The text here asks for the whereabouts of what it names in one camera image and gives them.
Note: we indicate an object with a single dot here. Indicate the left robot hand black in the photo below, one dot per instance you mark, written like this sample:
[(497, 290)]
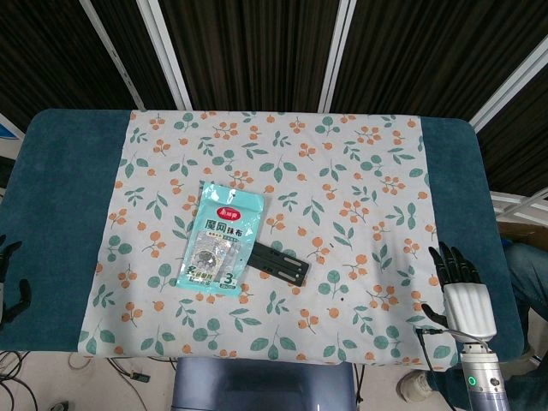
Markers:
[(8, 252)]

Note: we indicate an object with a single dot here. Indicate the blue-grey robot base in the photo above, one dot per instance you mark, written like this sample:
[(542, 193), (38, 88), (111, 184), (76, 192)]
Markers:
[(261, 385)]

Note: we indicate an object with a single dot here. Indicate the teal table cover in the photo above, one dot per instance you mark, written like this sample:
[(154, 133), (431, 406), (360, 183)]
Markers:
[(60, 205)]

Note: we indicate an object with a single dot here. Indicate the white shoe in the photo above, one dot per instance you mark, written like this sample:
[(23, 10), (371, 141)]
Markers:
[(412, 384)]

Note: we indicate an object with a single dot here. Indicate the floral patterned tablecloth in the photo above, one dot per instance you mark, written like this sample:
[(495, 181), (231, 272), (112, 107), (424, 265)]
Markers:
[(299, 180)]

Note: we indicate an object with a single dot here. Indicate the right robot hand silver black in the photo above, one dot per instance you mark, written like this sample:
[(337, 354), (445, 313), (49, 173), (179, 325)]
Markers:
[(468, 308)]

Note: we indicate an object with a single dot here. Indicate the light blue cloth package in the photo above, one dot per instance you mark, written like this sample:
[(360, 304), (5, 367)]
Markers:
[(222, 240)]

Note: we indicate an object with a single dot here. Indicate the person leg in blue jeans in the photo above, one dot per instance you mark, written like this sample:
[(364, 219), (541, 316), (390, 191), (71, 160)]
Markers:
[(528, 274)]

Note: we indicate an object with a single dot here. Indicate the black slotted flat plate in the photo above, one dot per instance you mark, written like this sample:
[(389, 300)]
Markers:
[(278, 263)]

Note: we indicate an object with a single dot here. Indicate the white aluminium partition frame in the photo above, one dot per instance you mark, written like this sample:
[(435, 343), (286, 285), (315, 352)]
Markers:
[(336, 55), (164, 51), (509, 87), (113, 55)]

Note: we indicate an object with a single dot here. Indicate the small green black device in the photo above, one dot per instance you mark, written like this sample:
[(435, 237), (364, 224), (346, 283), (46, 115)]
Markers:
[(141, 377)]

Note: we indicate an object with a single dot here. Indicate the cardboard box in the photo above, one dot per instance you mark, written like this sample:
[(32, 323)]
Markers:
[(524, 233)]

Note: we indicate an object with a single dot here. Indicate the blue white sign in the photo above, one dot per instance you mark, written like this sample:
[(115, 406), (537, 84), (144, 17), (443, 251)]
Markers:
[(8, 128)]

